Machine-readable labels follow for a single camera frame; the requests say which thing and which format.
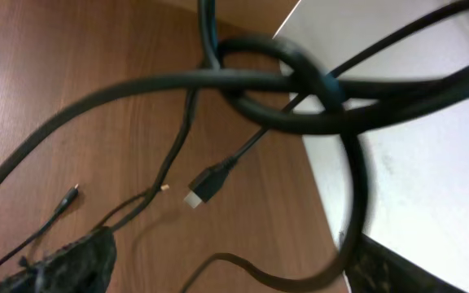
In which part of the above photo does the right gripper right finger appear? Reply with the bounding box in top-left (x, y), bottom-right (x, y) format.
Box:
top-left (344, 234), bottom-right (465, 293)

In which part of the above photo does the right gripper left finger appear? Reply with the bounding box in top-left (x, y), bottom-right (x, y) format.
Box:
top-left (0, 226), bottom-right (117, 293)

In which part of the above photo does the brown side panel board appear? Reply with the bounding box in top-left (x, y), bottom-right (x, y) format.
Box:
top-left (164, 0), bottom-right (303, 40)

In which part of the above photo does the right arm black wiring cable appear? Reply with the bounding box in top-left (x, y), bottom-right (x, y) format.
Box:
top-left (0, 0), bottom-right (469, 293)

